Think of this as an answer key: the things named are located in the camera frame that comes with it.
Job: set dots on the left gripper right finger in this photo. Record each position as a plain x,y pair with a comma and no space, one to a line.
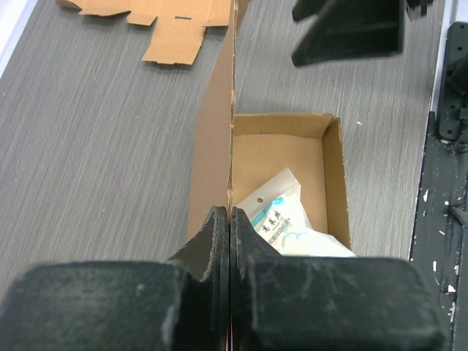
325,303

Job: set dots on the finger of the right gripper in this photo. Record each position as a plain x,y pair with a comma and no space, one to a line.
349,29

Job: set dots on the large brown cardboard box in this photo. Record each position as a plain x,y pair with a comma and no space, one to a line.
235,154

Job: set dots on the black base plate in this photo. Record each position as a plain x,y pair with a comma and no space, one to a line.
439,242

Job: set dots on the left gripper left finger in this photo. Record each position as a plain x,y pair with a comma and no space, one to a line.
177,304

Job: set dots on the white plastic packet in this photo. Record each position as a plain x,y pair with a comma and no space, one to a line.
277,214

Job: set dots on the flat cardboard box blank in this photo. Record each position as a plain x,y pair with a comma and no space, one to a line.
179,26

